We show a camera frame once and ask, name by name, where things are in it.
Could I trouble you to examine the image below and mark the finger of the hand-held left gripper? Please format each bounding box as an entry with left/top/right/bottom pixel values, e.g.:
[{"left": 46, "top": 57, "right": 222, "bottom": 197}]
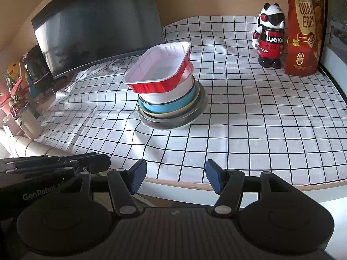
[
  {"left": 0, "top": 154, "right": 111, "bottom": 173},
  {"left": 0, "top": 153, "right": 105, "bottom": 166}
]

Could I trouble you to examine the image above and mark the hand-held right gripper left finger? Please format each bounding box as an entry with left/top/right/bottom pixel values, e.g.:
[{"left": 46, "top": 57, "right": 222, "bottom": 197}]
[{"left": 62, "top": 158, "right": 148, "bottom": 218}]

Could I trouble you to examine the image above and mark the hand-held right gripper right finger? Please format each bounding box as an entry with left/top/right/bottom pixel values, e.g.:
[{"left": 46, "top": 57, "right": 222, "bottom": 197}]
[{"left": 205, "top": 159, "right": 293, "bottom": 218}]

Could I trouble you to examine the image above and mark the cream yellow bowl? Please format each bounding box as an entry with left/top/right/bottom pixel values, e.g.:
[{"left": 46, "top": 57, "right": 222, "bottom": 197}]
[{"left": 138, "top": 84, "right": 201, "bottom": 117}]

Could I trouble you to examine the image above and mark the stainless steel bowl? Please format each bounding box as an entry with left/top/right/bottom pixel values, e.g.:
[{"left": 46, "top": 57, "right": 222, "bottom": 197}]
[{"left": 138, "top": 83, "right": 209, "bottom": 131}]

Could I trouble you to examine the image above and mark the blue bowl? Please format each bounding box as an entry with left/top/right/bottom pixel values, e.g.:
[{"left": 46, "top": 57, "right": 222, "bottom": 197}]
[{"left": 138, "top": 83, "right": 196, "bottom": 114}]

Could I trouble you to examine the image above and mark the white floral cup bowl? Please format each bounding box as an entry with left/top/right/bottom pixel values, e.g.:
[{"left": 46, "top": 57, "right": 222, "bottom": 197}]
[{"left": 139, "top": 74, "right": 195, "bottom": 104}]

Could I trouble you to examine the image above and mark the red foil tray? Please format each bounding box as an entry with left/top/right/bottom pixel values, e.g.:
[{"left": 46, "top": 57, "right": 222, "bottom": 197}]
[{"left": 123, "top": 41, "right": 192, "bottom": 94}]

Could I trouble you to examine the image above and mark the white padded sofa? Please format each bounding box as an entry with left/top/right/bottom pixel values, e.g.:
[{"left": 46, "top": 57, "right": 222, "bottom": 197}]
[{"left": 0, "top": 127, "right": 71, "bottom": 159}]

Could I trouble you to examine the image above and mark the potted plant white pot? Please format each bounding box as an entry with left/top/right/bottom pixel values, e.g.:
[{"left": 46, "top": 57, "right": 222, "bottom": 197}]
[{"left": 0, "top": 69, "right": 42, "bottom": 140}]

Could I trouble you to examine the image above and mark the white black grid tablecloth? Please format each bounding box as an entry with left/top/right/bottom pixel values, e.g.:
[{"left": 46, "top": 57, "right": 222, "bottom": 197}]
[{"left": 35, "top": 15, "right": 347, "bottom": 186}]

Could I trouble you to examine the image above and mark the dark glossy object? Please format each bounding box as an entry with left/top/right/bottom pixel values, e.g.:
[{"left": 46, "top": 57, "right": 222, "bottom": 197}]
[{"left": 20, "top": 45, "right": 55, "bottom": 93}]

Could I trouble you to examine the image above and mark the black curved monitor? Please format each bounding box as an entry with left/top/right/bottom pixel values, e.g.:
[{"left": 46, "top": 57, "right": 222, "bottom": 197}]
[{"left": 31, "top": 0, "right": 164, "bottom": 80}]

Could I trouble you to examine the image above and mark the panda robot toy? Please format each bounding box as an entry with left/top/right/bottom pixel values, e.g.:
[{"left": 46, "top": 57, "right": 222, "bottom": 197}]
[{"left": 252, "top": 3, "right": 286, "bottom": 69}]

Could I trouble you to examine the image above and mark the red brown snack bag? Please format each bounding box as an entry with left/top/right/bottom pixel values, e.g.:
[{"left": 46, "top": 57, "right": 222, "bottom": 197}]
[{"left": 284, "top": 0, "right": 326, "bottom": 77}]

